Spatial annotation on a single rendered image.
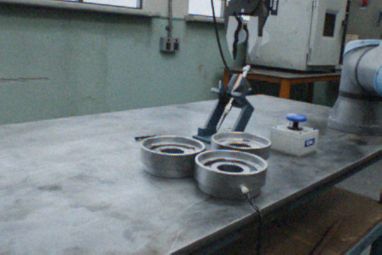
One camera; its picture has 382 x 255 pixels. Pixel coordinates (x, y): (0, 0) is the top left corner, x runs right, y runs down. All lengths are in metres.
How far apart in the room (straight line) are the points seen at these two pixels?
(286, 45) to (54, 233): 2.62
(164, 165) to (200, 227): 0.15
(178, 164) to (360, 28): 4.05
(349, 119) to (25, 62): 1.63
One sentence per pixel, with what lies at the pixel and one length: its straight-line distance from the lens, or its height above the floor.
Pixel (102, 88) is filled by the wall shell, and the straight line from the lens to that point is 2.37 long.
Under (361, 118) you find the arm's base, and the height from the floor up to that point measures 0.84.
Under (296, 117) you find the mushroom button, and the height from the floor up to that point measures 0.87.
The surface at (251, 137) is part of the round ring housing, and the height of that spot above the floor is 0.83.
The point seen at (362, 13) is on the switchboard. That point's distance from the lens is 4.53.
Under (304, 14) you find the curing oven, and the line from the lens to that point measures 2.87.
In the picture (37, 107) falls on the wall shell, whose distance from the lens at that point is 2.20.
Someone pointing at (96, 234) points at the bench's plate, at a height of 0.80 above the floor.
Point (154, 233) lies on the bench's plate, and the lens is 0.44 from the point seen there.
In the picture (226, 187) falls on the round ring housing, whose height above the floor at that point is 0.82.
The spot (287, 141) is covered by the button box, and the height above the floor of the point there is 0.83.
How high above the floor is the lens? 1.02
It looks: 12 degrees down
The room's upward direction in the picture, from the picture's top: 3 degrees clockwise
